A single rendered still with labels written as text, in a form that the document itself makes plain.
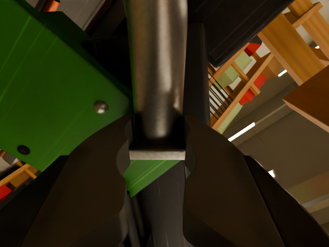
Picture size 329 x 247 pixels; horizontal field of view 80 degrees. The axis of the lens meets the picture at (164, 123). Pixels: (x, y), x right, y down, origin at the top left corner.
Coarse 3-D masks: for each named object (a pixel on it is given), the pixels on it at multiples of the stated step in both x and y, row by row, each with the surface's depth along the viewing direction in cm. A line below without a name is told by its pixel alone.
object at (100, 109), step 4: (100, 100) 14; (96, 104) 14; (100, 104) 14; (104, 104) 14; (96, 108) 14; (100, 108) 14; (104, 108) 15; (108, 108) 15; (100, 112) 15; (104, 112) 15
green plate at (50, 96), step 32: (0, 0) 11; (0, 32) 12; (32, 32) 12; (64, 32) 16; (0, 64) 13; (32, 64) 13; (64, 64) 13; (96, 64) 14; (0, 96) 14; (32, 96) 14; (64, 96) 14; (96, 96) 14; (128, 96) 14; (0, 128) 16; (32, 128) 16; (64, 128) 16; (96, 128) 16; (32, 160) 17; (160, 160) 17
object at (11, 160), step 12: (108, 0) 22; (120, 0) 22; (108, 12) 22; (120, 12) 22; (96, 24) 23; (108, 24) 23; (120, 24) 23; (96, 36) 24; (0, 156) 33; (12, 156) 33
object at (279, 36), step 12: (276, 24) 75; (288, 24) 74; (264, 36) 77; (276, 36) 76; (288, 36) 75; (300, 36) 75; (276, 48) 77; (288, 48) 76; (300, 48) 76; (288, 60) 78; (300, 60) 77; (312, 60) 76; (288, 72) 86; (300, 72) 78; (312, 72) 78; (300, 84) 85
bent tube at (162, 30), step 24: (144, 0) 8; (168, 0) 8; (144, 24) 9; (168, 24) 9; (144, 48) 9; (168, 48) 9; (144, 72) 10; (168, 72) 10; (144, 96) 10; (168, 96) 10; (144, 120) 11; (168, 120) 11; (144, 144) 12; (168, 144) 12
